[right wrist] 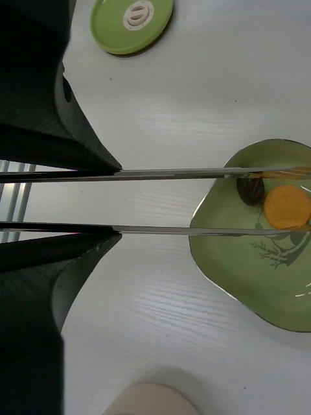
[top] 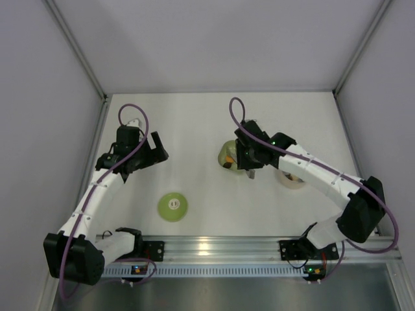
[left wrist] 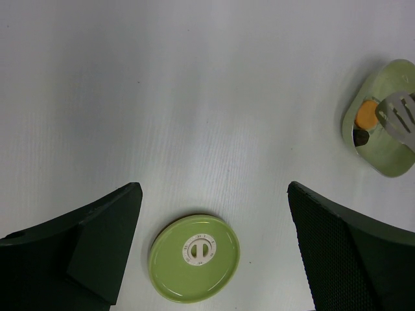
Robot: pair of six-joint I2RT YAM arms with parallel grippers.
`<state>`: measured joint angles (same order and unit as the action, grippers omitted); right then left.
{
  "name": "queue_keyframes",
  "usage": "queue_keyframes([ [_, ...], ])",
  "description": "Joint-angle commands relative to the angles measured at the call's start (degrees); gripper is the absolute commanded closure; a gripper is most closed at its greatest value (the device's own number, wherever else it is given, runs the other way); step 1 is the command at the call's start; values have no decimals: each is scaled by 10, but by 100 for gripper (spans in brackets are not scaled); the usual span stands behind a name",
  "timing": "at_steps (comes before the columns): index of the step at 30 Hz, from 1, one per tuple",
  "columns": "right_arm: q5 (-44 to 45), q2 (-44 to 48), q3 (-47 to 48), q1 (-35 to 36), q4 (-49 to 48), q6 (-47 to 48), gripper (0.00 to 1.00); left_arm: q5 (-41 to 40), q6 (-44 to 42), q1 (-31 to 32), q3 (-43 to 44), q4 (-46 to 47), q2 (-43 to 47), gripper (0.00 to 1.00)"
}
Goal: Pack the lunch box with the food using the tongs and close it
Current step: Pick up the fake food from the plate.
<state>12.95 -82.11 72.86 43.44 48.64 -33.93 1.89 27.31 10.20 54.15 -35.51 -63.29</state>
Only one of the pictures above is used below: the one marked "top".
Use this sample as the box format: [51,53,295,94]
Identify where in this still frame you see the metal tongs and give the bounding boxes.
[246,169,255,179]

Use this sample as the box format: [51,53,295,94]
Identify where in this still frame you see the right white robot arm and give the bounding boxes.
[235,120,386,259]

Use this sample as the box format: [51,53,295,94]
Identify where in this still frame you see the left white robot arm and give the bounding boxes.
[43,125,169,285]

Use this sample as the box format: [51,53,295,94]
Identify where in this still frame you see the steel bowl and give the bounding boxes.
[278,170,306,190]

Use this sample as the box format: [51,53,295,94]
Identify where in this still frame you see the green round lid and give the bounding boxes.
[158,192,188,222]

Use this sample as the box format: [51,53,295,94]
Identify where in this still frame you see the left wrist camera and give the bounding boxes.
[126,118,143,128]

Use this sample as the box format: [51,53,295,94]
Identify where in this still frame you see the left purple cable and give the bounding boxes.
[60,104,158,299]

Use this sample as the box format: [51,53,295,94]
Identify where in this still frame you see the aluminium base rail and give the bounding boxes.
[143,236,402,264]

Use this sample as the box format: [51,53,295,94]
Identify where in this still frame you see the slotted cable duct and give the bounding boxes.
[102,264,307,278]

